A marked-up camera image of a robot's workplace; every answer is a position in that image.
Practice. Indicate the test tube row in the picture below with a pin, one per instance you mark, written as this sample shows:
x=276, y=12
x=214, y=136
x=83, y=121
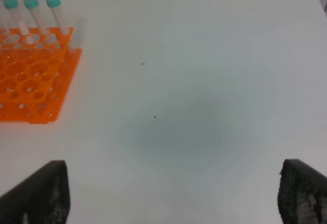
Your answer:
x=13, y=7
x=56, y=9
x=33, y=7

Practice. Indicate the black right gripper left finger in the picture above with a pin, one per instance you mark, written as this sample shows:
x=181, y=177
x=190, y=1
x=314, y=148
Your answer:
x=43, y=197

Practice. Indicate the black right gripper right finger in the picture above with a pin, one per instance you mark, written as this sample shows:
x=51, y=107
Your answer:
x=302, y=193

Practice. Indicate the orange plastic test tube rack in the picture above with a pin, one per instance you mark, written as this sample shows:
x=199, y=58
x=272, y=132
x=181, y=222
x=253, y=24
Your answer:
x=35, y=77

